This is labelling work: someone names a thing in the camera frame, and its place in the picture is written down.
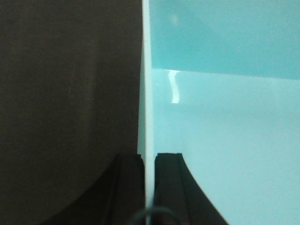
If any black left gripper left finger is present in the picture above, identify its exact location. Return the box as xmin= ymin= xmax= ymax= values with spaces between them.
xmin=43 ymin=154 xmax=145 ymax=225

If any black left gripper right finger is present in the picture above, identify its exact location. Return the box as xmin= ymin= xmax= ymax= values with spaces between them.
xmin=153 ymin=153 xmax=228 ymax=225

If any light blue plastic bin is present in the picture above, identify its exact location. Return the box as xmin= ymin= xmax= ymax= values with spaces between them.
xmin=138 ymin=0 xmax=300 ymax=225

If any black conveyor belt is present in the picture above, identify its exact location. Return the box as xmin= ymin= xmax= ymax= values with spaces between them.
xmin=0 ymin=0 xmax=143 ymax=225

